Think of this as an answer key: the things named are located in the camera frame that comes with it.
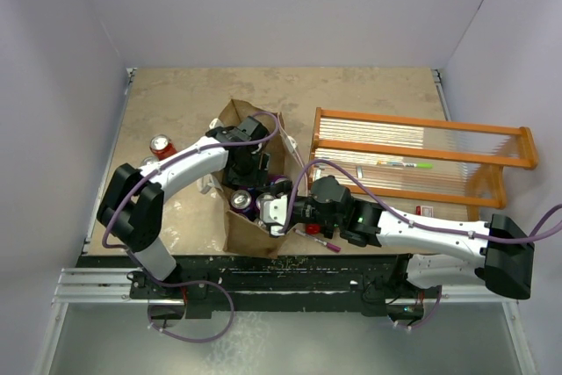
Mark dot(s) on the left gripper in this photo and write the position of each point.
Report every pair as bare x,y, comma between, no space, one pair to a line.
255,178

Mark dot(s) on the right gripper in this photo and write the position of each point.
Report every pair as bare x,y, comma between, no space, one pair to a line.
284,188

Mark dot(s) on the red cola can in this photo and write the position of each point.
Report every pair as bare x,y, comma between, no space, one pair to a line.
162,147
149,160

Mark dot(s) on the purple fanta can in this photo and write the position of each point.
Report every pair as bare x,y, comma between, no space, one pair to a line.
280,181
242,202
262,199

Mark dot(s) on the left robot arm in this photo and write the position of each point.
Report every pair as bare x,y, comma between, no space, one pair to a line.
132,206

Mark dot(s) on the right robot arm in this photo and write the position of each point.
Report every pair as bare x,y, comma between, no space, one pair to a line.
496,254

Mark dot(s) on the red black stamp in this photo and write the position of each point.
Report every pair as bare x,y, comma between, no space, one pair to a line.
317,229

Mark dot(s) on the pink marker pen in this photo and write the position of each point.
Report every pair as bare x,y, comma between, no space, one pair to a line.
327,245

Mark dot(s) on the green tipped pen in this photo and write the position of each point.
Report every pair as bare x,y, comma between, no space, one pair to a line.
414,165

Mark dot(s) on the red staples box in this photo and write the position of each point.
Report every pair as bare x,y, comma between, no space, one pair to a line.
427,211

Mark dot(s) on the wooden shelf rack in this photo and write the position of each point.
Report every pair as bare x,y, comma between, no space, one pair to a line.
468,159

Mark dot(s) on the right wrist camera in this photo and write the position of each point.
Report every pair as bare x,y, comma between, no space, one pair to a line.
274,216

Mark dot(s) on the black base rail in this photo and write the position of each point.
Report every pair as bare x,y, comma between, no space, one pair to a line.
373,286

